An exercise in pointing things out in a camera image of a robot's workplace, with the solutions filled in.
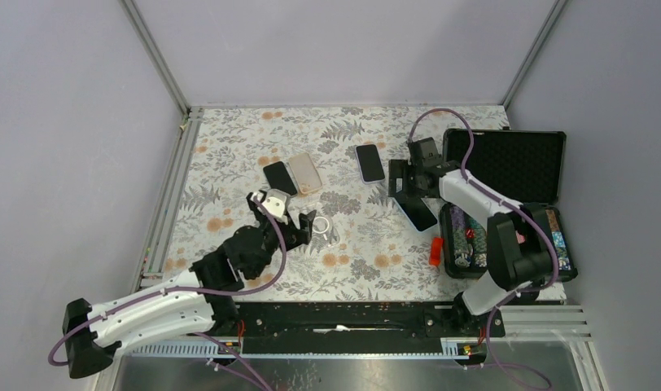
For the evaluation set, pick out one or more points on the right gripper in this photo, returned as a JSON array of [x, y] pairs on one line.
[[400, 169]]

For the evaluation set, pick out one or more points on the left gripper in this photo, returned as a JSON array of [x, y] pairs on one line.
[[302, 234]]

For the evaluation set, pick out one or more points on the phone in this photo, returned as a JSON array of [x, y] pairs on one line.
[[419, 215], [369, 163]]

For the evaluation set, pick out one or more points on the small black smartphone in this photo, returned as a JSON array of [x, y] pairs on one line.
[[278, 178]]

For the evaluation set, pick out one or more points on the beige phone case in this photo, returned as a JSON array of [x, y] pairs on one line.
[[305, 173]]

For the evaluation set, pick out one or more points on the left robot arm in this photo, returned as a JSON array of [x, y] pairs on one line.
[[197, 300]]

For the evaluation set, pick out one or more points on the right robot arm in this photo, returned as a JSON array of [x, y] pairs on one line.
[[520, 248]]

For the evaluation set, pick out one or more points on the phone in lavender case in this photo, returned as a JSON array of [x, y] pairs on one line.
[[369, 163]]

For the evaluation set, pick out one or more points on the red plastic piece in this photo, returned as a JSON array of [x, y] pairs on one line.
[[436, 251]]

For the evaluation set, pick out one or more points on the floral tablecloth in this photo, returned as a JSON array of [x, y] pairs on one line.
[[373, 252]]

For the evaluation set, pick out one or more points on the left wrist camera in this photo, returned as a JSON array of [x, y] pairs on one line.
[[275, 202]]

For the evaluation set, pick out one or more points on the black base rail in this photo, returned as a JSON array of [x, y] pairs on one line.
[[349, 328]]

